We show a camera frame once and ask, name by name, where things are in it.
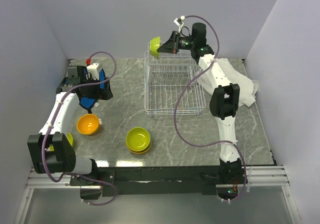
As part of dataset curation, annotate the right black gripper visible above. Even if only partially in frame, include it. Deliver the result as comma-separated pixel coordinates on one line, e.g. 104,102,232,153
157,31,195,54

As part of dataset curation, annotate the white wire dish rack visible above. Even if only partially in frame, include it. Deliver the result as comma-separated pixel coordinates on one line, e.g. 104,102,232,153
144,42,206,116

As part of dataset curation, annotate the green shallow bowl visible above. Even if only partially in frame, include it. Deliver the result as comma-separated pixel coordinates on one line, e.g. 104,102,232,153
125,127,152,153

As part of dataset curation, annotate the orange shallow bowl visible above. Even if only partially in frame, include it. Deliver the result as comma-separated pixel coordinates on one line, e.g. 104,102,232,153
128,146,151,154

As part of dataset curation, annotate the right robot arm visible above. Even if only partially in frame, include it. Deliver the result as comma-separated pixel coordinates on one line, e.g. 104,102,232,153
157,22,243,184

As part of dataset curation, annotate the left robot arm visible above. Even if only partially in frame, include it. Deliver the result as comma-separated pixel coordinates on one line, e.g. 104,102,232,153
27,63,113,185

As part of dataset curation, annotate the blue cloth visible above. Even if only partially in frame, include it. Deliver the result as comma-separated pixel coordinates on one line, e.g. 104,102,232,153
79,69,113,113

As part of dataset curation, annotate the white towel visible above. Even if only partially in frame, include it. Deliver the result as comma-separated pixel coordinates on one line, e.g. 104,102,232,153
197,57,260,108

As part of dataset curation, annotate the black base beam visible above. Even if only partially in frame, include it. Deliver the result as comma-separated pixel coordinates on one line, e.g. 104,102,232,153
69,166,245,200

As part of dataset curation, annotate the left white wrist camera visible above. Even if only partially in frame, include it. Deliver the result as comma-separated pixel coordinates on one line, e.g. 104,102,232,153
86,59,103,80

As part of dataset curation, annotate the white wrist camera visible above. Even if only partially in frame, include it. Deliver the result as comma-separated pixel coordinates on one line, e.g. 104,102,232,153
173,15,186,27
86,59,103,80

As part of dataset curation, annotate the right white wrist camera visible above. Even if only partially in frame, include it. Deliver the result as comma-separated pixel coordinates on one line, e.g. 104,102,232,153
173,15,186,27

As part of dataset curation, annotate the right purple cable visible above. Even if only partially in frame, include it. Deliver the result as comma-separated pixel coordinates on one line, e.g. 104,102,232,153
172,14,248,203

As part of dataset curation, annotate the purple cable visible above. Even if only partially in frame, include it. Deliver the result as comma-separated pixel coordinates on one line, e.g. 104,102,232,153
172,14,248,203
41,51,118,207

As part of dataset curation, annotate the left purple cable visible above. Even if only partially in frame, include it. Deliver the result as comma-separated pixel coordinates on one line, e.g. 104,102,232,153
41,51,118,207

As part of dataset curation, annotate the aluminium frame rail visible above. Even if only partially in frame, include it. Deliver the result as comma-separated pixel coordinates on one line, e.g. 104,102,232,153
23,166,292,224

